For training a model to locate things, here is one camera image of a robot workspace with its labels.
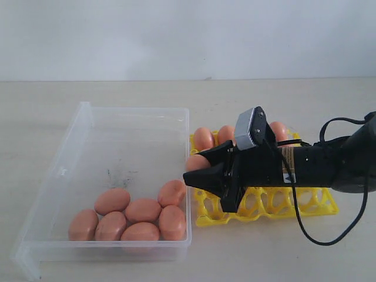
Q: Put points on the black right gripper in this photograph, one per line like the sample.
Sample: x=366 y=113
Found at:
x=227 y=171

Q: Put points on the brown egg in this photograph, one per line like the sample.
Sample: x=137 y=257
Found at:
x=83 y=226
x=226 y=133
x=203 y=139
x=114 y=199
x=143 y=210
x=111 y=227
x=172 y=193
x=143 y=231
x=196 y=162
x=280 y=131
x=172 y=223

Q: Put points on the yellow plastic egg tray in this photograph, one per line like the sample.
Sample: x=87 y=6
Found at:
x=271 y=202

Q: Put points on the clear plastic container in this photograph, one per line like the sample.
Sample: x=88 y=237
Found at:
x=139 y=149

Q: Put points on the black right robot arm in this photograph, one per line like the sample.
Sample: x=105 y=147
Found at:
x=343 y=163

